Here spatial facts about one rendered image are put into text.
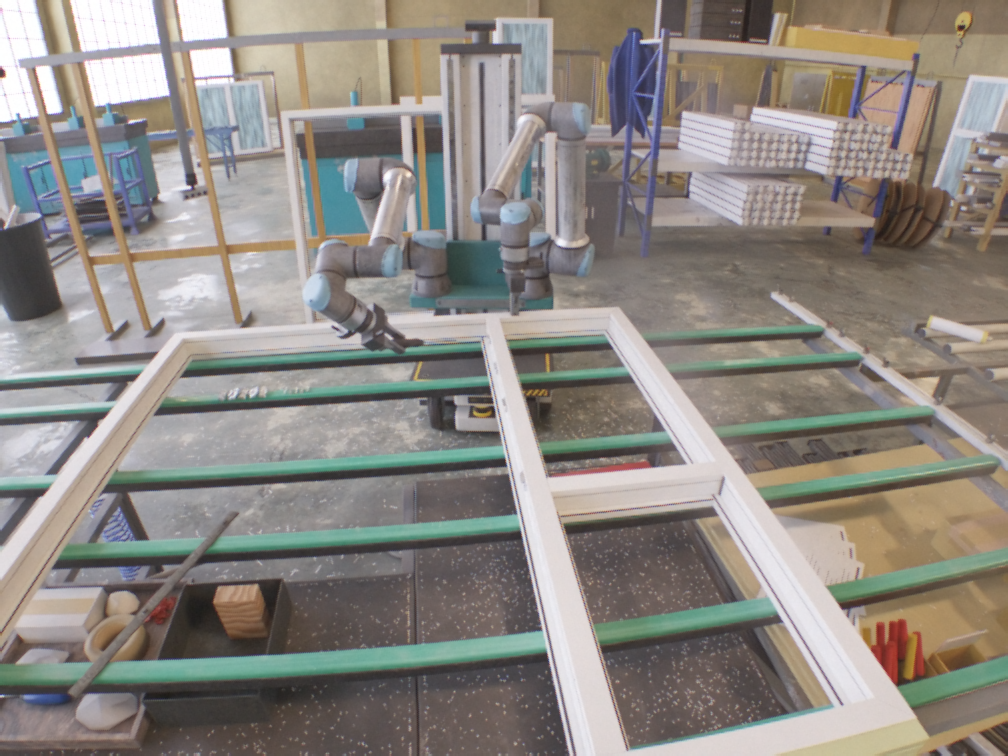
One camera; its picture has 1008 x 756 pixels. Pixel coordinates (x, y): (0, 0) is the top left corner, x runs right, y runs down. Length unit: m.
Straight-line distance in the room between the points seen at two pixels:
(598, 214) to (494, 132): 2.84
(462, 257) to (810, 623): 2.14
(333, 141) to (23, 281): 2.80
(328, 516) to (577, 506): 1.54
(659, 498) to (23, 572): 1.27
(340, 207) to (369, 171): 3.35
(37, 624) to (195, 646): 0.37
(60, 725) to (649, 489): 1.30
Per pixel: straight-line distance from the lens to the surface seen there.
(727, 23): 5.82
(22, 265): 5.65
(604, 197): 5.36
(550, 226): 5.26
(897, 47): 6.71
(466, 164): 2.69
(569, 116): 2.28
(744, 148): 5.61
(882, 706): 1.00
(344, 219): 5.45
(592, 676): 0.89
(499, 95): 2.65
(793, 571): 1.11
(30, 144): 10.29
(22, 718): 1.55
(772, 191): 5.75
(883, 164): 6.18
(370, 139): 5.25
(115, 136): 9.64
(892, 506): 1.88
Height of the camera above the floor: 1.69
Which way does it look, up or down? 30 degrees down
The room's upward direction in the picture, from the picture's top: straight up
